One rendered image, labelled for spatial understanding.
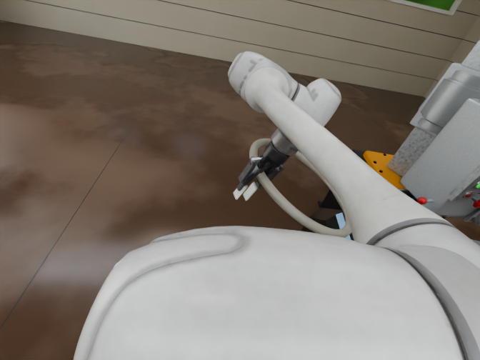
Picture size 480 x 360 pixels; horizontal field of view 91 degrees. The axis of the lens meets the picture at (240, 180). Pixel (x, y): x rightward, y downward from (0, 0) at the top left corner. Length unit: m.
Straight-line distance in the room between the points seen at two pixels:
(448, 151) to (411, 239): 0.99
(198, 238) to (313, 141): 0.30
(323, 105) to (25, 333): 1.93
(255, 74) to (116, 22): 6.75
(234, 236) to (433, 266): 0.13
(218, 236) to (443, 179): 1.14
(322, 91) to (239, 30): 6.16
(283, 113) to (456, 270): 0.33
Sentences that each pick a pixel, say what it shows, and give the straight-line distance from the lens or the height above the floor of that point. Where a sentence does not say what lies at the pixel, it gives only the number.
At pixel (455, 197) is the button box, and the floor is 1.25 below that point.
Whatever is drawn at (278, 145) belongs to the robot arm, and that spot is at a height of 1.39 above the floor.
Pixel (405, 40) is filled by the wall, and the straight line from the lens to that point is 8.08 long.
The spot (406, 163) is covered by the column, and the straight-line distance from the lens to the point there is 2.17.
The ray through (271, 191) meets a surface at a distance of 0.72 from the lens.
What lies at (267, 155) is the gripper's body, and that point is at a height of 1.34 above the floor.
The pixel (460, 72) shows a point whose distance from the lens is 1.98.
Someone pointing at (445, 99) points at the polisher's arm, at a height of 1.38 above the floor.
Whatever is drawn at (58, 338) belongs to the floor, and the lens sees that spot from 1.93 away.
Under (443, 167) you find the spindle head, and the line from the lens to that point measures 1.24.
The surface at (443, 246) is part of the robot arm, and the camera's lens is 0.26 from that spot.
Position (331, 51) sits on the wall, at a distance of 7.30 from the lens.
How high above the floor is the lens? 1.73
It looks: 40 degrees down
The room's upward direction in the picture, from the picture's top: 13 degrees clockwise
